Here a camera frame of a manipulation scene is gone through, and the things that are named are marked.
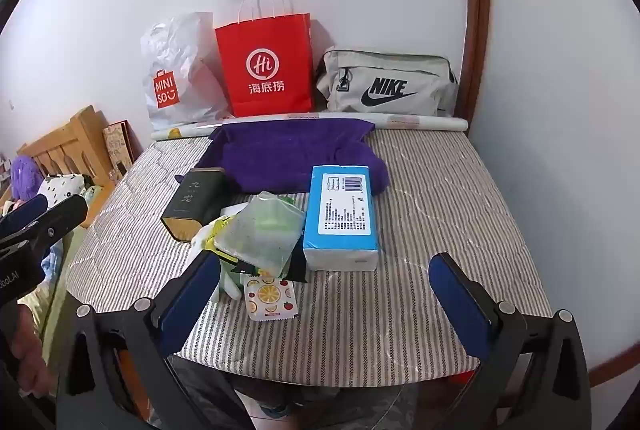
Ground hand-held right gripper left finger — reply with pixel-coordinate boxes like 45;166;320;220
55;251;261;430

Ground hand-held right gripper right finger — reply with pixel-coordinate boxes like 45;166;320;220
428;252;593;430

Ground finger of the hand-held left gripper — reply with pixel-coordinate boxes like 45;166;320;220
20;194;89;256
0;194;49;241

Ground fruit print packet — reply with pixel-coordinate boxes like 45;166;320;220
240;274;299;321

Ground translucent plastic pouch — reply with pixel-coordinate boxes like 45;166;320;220
212;191;307;278

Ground person's left hand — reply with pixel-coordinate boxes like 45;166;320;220
7;302;58;398

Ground white black dotted pillow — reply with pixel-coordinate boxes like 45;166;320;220
37;174;86;201

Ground purple plush toy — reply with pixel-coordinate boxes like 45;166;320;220
10;155;46;201

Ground pale green bed sheet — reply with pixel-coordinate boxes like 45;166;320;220
30;190;116;361

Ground grey striped mattress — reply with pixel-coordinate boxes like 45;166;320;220
65;127;553;383

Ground wooden headboard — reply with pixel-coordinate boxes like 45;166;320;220
17;105;116;231

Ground patterned brown box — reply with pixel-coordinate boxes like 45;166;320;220
102;120;136;186

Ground dark green gold box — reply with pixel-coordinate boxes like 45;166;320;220
160;167;228;243

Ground blue tissue pack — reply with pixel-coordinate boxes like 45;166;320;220
303;165;381;272

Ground purple towel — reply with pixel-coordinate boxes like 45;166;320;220
207;119;391;195

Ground white printed paper roll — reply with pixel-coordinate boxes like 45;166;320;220
150;112;469;142

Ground white plastic shopping bag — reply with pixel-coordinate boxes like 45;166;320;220
140;11;233;126

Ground grey waist bag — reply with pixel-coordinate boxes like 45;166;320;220
315;46;460;117

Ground red paper shopping bag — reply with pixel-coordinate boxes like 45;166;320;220
215;0;315;117

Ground brown wooden door frame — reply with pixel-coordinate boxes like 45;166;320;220
452;0;493;118

